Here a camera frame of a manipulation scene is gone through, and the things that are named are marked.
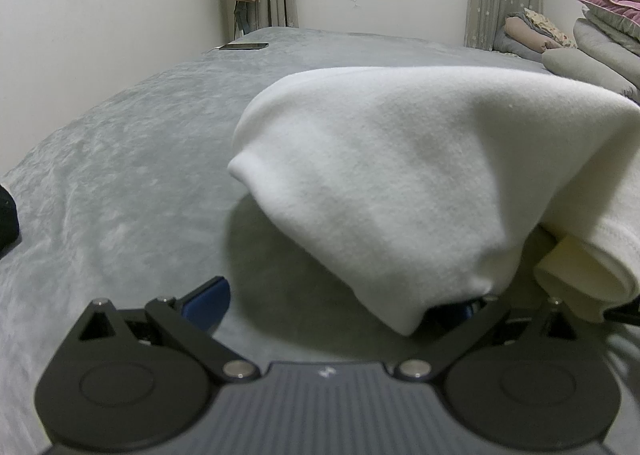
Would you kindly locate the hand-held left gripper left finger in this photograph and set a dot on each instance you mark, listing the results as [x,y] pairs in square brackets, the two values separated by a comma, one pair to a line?
[210,302]

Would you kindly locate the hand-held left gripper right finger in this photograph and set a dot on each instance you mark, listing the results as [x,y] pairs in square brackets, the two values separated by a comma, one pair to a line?
[475,330]

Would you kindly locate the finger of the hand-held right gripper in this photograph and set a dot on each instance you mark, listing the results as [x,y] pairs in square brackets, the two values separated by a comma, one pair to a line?
[627,314]

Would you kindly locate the white printed sweatshirt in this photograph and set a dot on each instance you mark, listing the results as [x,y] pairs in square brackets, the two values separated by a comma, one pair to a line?
[400,175]

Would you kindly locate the dark hanging clothes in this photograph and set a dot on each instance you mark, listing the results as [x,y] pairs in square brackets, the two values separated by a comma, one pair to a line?
[242,17]

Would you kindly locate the grey bed blanket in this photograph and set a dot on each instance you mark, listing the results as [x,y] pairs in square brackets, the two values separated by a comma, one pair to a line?
[125,160]

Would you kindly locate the dark cloth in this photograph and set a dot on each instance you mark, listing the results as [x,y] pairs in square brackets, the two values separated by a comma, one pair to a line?
[6,220]

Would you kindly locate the black smartphone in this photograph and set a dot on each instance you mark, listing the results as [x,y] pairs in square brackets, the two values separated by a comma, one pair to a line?
[244,46]

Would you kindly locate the stack of folded quilts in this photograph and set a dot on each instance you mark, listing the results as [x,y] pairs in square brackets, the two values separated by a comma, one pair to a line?
[605,37]

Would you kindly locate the lavender grey pillow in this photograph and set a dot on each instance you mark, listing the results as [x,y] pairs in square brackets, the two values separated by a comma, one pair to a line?
[510,50]

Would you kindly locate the pink and grey pillows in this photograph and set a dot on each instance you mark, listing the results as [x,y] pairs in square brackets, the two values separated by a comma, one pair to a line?
[525,32]

